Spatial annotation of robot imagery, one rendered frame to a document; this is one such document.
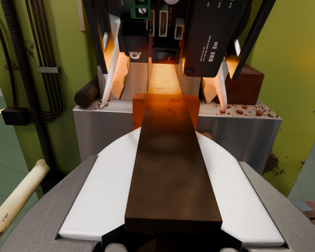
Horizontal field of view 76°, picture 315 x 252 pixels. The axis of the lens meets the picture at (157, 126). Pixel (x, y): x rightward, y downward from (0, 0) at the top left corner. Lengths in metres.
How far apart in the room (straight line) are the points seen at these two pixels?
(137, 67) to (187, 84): 0.10
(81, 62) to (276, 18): 0.48
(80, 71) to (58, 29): 0.10
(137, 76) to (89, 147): 0.17
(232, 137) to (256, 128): 0.05
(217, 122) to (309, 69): 0.34
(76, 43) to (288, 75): 0.54
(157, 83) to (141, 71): 0.21
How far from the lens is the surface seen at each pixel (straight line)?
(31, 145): 0.76
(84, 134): 0.41
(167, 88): 0.18
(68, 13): 0.57
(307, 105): 0.70
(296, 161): 0.80
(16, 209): 0.65
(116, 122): 0.38
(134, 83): 0.41
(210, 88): 0.21
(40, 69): 0.61
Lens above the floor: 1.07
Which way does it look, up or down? 28 degrees down
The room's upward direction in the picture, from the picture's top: 3 degrees clockwise
